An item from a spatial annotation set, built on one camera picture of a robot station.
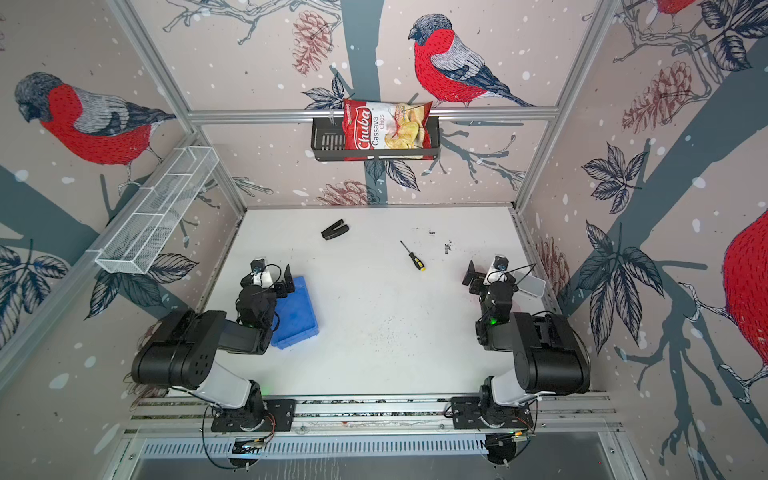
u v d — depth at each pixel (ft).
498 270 2.50
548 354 1.51
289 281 2.81
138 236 2.40
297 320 2.91
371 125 2.88
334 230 3.62
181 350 1.48
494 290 2.33
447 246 3.59
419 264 3.31
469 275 2.73
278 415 2.39
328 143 3.11
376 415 2.44
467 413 2.40
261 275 2.53
